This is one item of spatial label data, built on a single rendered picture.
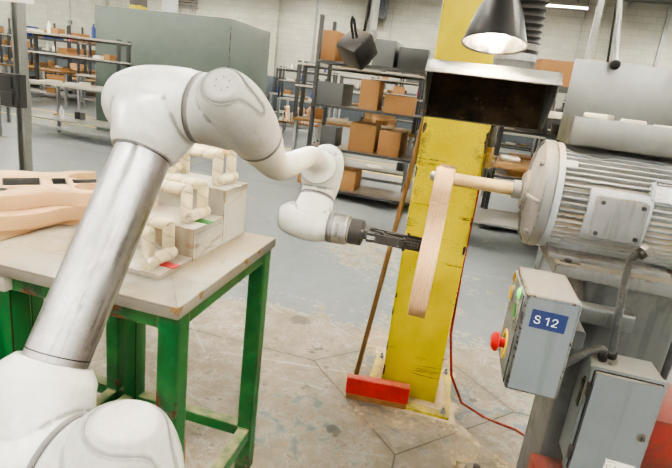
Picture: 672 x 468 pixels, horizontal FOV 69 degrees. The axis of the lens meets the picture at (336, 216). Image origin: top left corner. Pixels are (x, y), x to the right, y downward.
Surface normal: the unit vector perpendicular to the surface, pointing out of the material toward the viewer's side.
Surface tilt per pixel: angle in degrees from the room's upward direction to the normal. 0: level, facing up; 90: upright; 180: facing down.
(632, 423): 90
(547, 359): 90
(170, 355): 90
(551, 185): 71
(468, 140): 90
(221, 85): 56
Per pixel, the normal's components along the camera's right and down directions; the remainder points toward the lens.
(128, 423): 0.22, -0.93
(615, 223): -0.26, 0.22
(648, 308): -0.28, 0.49
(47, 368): 0.47, -0.73
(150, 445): 0.81, -0.34
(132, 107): -0.25, -0.26
